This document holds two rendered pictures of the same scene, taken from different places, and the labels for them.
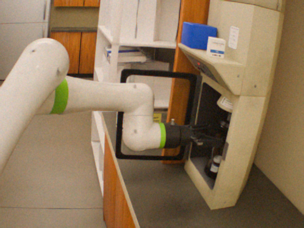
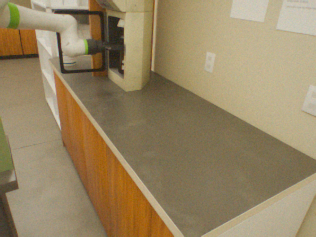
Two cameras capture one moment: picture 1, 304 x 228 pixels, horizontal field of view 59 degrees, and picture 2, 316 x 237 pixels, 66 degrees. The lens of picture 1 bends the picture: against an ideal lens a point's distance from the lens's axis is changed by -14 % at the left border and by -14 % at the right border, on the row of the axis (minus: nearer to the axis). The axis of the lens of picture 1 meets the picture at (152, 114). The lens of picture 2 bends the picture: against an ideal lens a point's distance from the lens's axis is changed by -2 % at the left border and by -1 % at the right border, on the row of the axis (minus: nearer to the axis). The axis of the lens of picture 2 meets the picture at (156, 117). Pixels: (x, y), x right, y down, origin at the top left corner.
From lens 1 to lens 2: 0.58 m
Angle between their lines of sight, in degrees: 14
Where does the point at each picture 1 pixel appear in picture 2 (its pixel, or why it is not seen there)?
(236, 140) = (130, 42)
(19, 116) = not seen: outside the picture
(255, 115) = (139, 25)
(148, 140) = (77, 48)
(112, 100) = (49, 22)
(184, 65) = (95, 7)
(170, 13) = not seen: outside the picture
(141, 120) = (70, 35)
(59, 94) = (13, 12)
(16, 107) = not seen: outside the picture
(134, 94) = (64, 19)
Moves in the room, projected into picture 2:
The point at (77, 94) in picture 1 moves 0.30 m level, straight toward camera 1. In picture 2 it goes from (26, 14) to (30, 22)
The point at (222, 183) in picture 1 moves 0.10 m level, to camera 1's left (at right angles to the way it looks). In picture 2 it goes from (127, 71) to (111, 71)
